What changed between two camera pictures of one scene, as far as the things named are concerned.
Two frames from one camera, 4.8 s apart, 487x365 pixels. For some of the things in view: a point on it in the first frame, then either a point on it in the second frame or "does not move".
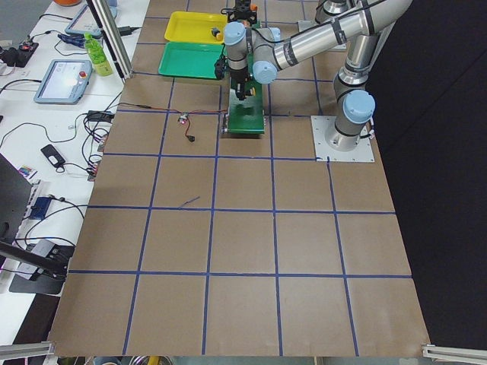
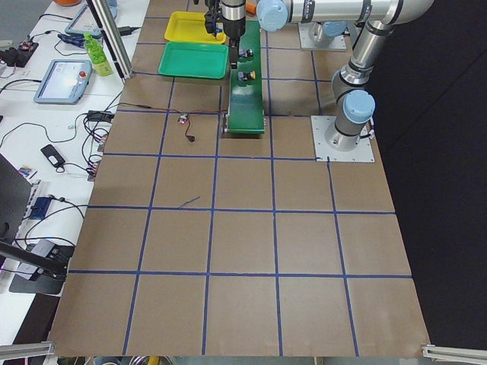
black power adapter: (100, 116) does not move
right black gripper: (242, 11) to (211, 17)
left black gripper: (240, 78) to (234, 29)
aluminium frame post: (112, 39) does not move
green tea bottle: (101, 65) does not move
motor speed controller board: (183, 118) does not move
